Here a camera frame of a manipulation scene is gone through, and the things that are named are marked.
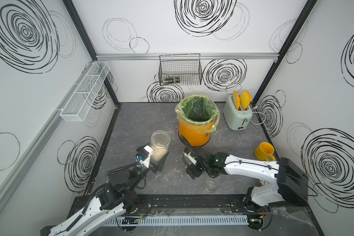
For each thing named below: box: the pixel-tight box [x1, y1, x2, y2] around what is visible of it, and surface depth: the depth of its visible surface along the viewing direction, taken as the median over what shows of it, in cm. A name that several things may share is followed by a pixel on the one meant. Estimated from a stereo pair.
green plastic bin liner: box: [174, 94, 221, 133], surface depth 86 cm
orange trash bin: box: [177, 121, 216, 148], surface depth 80 cm
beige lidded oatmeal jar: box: [150, 130, 171, 161], surface depth 60 cm
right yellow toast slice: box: [239, 89, 252, 111], surface depth 98 cm
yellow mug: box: [254, 142, 276, 162], surface depth 87 cm
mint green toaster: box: [222, 94, 253, 131], surface depth 97 cm
